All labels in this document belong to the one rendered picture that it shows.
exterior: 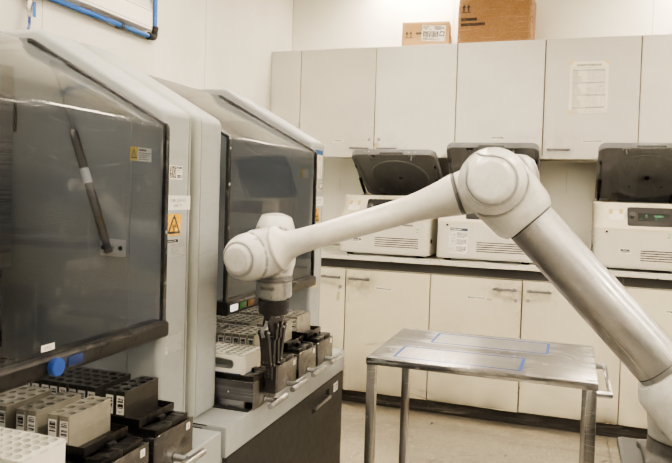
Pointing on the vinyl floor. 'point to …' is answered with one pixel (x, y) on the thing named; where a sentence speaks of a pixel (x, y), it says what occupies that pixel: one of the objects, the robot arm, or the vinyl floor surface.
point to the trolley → (391, 351)
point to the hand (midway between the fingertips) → (271, 378)
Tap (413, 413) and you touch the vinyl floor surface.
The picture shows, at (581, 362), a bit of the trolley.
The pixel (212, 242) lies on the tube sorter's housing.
